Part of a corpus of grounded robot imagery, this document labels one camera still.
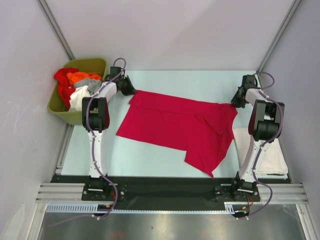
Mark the left corner aluminium post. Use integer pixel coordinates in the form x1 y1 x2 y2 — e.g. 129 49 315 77
36 0 75 61

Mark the right corner aluminium post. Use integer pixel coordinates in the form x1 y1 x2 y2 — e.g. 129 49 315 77
256 0 304 72

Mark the bright red t shirt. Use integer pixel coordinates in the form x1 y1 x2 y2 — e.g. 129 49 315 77
54 67 79 110

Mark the grey t shirt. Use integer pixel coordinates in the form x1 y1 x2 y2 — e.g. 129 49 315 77
73 78 102 96

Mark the orange t shirt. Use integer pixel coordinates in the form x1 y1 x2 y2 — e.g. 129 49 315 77
66 71 102 86

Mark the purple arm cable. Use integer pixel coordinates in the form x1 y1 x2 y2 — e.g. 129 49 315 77
234 71 286 221
47 57 127 227

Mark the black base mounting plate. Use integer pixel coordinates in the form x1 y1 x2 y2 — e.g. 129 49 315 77
50 175 261 210

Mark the corner aluminium post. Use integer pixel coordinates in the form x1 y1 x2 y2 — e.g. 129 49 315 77
36 0 75 61
256 0 304 72

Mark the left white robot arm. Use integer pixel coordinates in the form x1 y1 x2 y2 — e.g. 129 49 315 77
81 66 137 201

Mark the aluminium frame rail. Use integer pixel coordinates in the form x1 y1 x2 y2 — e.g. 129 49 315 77
257 183 309 205
34 182 87 204

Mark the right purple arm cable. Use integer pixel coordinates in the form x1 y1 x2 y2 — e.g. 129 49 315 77
234 71 286 221

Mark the white t shirt in bin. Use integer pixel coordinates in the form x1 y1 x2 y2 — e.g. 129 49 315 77
68 85 91 112

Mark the white slotted cable duct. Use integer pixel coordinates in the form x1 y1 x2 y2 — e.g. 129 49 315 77
45 203 249 215

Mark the left aluminium frame rail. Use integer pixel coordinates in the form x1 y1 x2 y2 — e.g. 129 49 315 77
34 182 87 204

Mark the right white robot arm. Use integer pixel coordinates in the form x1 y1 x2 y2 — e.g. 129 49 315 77
230 71 285 202

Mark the olive green plastic bin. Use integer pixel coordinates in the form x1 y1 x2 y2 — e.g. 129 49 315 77
47 58 108 125

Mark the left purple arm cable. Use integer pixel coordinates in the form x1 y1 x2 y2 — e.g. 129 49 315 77
47 57 127 227

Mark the folded white t shirt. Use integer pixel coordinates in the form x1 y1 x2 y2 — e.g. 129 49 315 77
233 127 288 178

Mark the crimson red t shirt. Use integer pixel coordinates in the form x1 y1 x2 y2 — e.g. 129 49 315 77
116 90 238 177

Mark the right aluminium frame rail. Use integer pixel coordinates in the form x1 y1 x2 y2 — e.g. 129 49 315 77
257 183 309 205

